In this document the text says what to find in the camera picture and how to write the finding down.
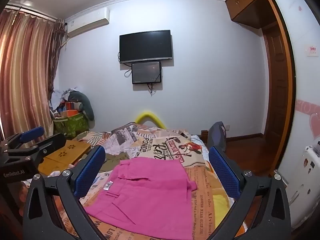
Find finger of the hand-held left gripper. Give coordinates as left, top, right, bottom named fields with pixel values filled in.
left=24, top=133, right=67, bottom=167
left=4, top=127, right=46, bottom=151

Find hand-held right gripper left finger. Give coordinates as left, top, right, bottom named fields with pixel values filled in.
left=22, top=145, right=111, bottom=240

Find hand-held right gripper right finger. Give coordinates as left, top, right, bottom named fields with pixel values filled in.
left=204, top=146, right=292, bottom=240

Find pink pants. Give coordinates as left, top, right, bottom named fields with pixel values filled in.
left=84, top=156, right=198, bottom=240

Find olive green pants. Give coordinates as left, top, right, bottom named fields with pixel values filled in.
left=100, top=152, right=130, bottom=173

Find wooden lap table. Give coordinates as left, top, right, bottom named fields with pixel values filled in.
left=39, top=139, right=92, bottom=177

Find green storage box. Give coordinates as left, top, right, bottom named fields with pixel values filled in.
left=52, top=112, right=90, bottom=138

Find yellow cloth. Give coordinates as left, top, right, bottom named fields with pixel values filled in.
left=212, top=194, right=231, bottom=226

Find blue grey backpack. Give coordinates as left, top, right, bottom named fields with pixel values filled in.
left=207, top=121, right=227, bottom=153

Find pile of bags and clothes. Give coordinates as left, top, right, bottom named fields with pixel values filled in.
left=67, top=90, right=96, bottom=130

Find printed blanket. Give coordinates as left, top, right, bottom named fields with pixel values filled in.
left=20, top=121, right=240, bottom=240

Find striped brown curtain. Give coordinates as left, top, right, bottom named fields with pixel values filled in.
left=0, top=4, right=67, bottom=140

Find white appliance with stickers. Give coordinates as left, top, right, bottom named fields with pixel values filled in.
left=285, top=142, right=320, bottom=228

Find yellow foam tube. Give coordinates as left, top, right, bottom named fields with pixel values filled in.
left=135, top=110, right=165, bottom=129

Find wooden door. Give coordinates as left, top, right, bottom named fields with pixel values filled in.
left=262, top=22, right=288, bottom=170

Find white air conditioner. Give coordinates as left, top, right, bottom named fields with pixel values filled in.
left=65, top=7, right=110, bottom=39

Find wooden overhead cabinet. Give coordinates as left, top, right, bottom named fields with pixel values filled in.
left=224, top=0, right=278, bottom=29

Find black monitor cable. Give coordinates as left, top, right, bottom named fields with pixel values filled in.
left=147, top=81, right=157, bottom=97

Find small black wall monitor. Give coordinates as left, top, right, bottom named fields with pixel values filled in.
left=131, top=60, right=162, bottom=84

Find black wall television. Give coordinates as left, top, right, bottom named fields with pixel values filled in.
left=119, top=30, right=173, bottom=64

